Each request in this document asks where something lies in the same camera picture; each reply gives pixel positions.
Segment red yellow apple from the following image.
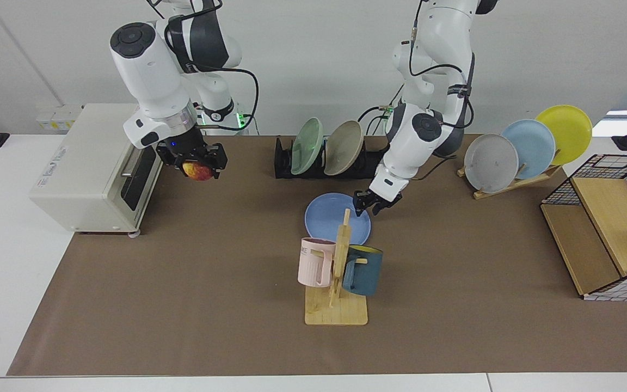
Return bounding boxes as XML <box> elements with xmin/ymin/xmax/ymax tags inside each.
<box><xmin>181</xmin><ymin>161</ymin><xmax>214</xmax><ymax>182</ymax></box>

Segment grey plate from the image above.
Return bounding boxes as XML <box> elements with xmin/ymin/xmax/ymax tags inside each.
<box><xmin>464</xmin><ymin>133</ymin><xmax>520</xmax><ymax>194</ymax></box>

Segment pink mug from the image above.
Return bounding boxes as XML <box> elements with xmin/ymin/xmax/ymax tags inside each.
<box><xmin>298</xmin><ymin>237</ymin><xmax>337</xmax><ymax>287</ymax></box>

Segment wooden plate rack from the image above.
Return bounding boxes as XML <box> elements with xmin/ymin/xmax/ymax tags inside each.
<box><xmin>457</xmin><ymin>163</ymin><xmax>563</xmax><ymax>200</ymax></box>

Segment black base cable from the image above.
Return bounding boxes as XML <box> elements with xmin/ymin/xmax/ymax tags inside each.
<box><xmin>240</xmin><ymin>112</ymin><xmax>261</xmax><ymax>136</ymax></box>
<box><xmin>357</xmin><ymin>82</ymin><xmax>405</xmax><ymax>137</ymax></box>

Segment wooden cup stand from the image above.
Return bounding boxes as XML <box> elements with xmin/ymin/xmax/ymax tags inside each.
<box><xmin>305</xmin><ymin>209</ymin><xmax>369</xmax><ymax>326</ymax></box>

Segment black dish rack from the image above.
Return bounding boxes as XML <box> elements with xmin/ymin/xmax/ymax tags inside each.
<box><xmin>274</xmin><ymin>136</ymin><xmax>390</xmax><ymax>180</ymax></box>

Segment dark blue mug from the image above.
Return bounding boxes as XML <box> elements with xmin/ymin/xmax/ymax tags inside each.
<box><xmin>342</xmin><ymin>245</ymin><xmax>384</xmax><ymax>297</ymax></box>

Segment white socket box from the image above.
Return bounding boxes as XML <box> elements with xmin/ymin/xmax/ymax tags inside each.
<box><xmin>36</xmin><ymin>105</ymin><xmax>83</xmax><ymax>132</ymax></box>

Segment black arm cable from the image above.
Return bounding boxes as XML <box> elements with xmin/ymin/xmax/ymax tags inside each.
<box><xmin>407</xmin><ymin>0</ymin><xmax>477</xmax><ymax>181</ymax></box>
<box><xmin>183</xmin><ymin>61</ymin><xmax>260</xmax><ymax>132</ymax></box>

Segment beige plate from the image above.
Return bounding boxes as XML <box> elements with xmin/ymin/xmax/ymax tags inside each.
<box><xmin>324</xmin><ymin>120</ymin><xmax>365</xmax><ymax>176</ymax></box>

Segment green plate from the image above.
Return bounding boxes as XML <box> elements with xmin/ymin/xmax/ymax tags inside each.
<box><xmin>291</xmin><ymin>118</ymin><xmax>325</xmax><ymax>175</ymax></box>

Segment yellow plate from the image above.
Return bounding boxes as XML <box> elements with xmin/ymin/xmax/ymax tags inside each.
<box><xmin>535</xmin><ymin>105</ymin><xmax>593</xmax><ymax>166</ymax></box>

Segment brown table cloth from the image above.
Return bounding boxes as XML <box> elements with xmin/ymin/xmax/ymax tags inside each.
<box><xmin>7</xmin><ymin>134</ymin><xmax>627</xmax><ymax>376</ymax></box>

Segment light blue plate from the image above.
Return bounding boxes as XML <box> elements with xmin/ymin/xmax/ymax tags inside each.
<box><xmin>501</xmin><ymin>119</ymin><xmax>556</xmax><ymax>180</ymax></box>

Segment wire basket with wooden floor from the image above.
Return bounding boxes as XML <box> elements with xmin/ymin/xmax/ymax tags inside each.
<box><xmin>540</xmin><ymin>154</ymin><xmax>627</xmax><ymax>302</ymax></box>

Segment pale toaster oven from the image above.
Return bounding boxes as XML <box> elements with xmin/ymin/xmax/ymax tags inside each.
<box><xmin>29</xmin><ymin>103</ymin><xmax>165</xmax><ymax>238</ymax></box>

